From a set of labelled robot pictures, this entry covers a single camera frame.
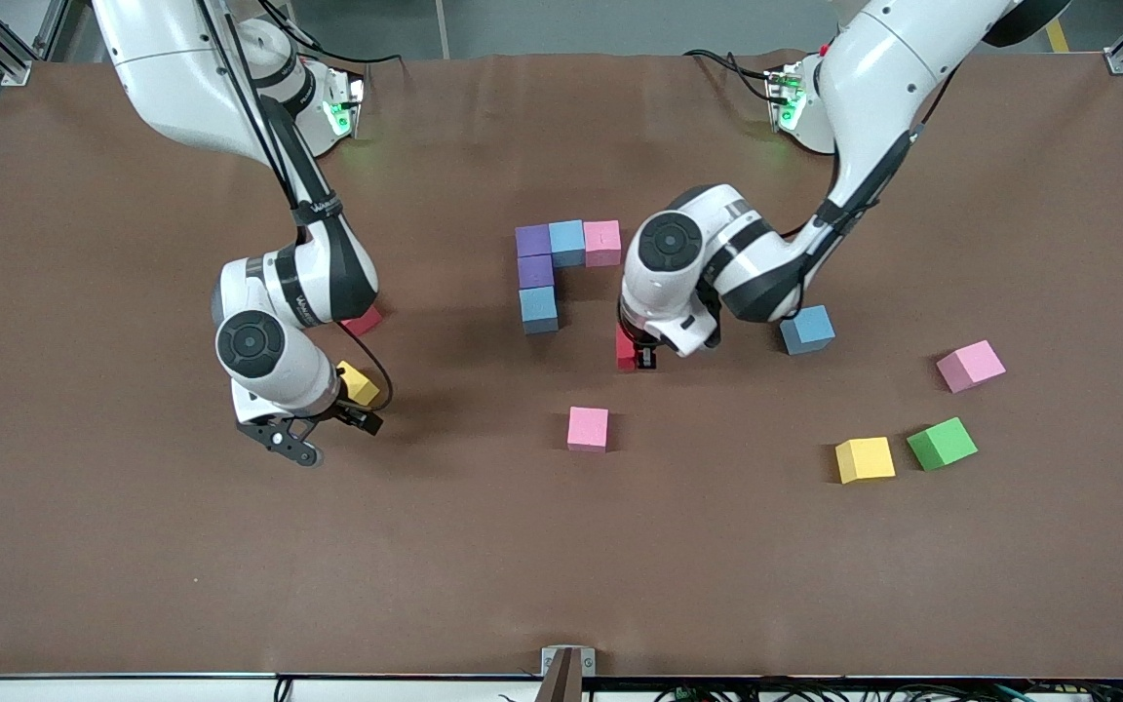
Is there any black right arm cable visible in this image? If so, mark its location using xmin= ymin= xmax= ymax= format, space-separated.
xmin=196 ymin=0 xmax=394 ymax=412

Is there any black base power cable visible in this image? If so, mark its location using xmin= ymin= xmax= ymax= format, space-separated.
xmin=683 ymin=49 xmax=779 ymax=103

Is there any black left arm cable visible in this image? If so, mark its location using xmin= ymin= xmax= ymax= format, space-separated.
xmin=781 ymin=39 xmax=962 ymax=240

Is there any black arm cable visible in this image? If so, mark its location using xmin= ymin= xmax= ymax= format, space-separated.
xmin=781 ymin=39 xmax=962 ymax=240
xmin=196 ymin=0 xmax=394 ymax=412

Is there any blue foam cube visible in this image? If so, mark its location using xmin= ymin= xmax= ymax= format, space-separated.
xmin=780 ymin=305 xmax=837 ymax=356
xmin=549 ymin=219 xmax=588 ymax=268
xmin=520 ymin=286 xmax=561 ymax=335

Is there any green foam cube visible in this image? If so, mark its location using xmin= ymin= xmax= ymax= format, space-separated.
xmin=907 ymin=417 xmax=979 ymax=473

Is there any metal table edge bracket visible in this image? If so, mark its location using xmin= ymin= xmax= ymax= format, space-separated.
xmin=540 ymin=645 xmax=597 ymax=702

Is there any yellow foam cube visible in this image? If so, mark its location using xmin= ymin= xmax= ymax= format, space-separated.
xmin=335 ymin=361 xmax=381 ymax=408
xmin=834 ymin=437 xmax=897 ymax=486

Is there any pink foam cube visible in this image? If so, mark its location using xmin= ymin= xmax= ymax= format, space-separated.
xmin=583 ymin=219 xmax=623 ymax=268
xmin=936 ymin=340 xmax=1007 ymax=395
xmin=567 ymin=407 xmax=610 ymax=453

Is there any brown table mat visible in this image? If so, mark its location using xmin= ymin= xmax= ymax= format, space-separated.
xmin=0 ymin=51 xmax=1123 ymax=679

